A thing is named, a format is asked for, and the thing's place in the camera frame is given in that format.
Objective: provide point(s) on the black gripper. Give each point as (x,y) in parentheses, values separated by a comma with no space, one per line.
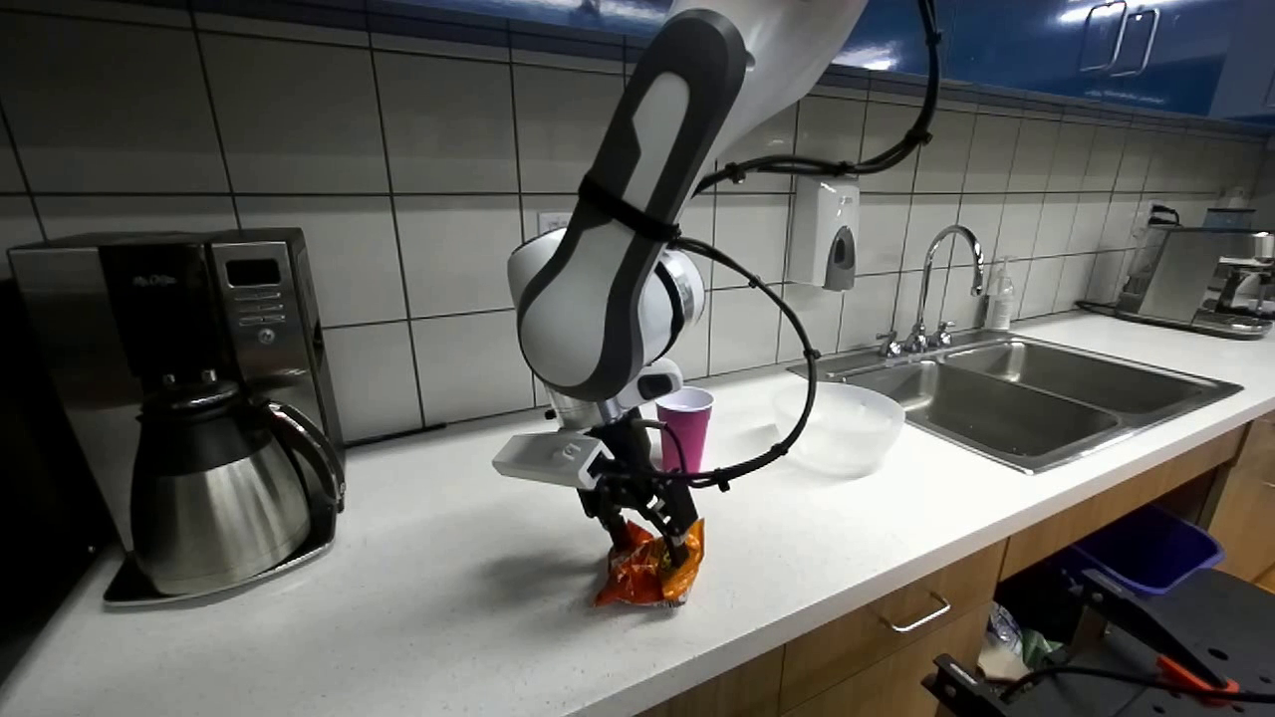
(639,463)

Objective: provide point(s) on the orange snack packet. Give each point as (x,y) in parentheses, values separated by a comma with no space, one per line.
(653,576)

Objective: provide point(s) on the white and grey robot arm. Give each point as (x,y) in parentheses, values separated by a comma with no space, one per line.
(639,200)

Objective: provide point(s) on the clear plastic bowl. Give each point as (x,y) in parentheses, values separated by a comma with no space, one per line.
(856,427)

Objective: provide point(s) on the pink plastic cup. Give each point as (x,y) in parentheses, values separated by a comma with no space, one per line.
(686,434)

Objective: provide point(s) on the wooden base cabinet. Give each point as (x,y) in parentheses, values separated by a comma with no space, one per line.
(850,661)

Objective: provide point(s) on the chrome sink faucet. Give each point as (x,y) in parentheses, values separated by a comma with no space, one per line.
(928,264)

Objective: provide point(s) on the crumpled plastic bag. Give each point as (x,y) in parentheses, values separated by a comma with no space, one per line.
(1021,643)

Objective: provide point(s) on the clear pump soap bottle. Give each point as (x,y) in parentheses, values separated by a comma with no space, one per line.
(1001,303)

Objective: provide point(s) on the stainless steel double sink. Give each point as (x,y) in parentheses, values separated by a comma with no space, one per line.
(1048,391)

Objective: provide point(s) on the steel coffee carafe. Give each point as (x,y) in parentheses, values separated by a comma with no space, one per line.
(219,501)

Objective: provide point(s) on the black and silver coffee maker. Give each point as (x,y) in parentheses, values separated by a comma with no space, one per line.
(253,303)

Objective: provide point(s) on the blue plastic bin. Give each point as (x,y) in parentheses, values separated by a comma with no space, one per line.
(1149,548)

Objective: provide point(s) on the black tripod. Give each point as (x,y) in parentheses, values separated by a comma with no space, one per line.
(1170,638)

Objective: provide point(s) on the blue upper cabinet door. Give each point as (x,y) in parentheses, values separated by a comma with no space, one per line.
(1218,62)
(1009,62)

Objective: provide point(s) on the silver espresso machine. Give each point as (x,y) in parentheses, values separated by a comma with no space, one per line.
(1198,279)

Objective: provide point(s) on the black microwave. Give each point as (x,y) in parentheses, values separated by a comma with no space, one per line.
(33,505)

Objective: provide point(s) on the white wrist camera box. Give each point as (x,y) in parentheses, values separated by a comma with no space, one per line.
(544,459)

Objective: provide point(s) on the white wall soap dispenser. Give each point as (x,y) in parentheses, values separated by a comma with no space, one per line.
(823,233)

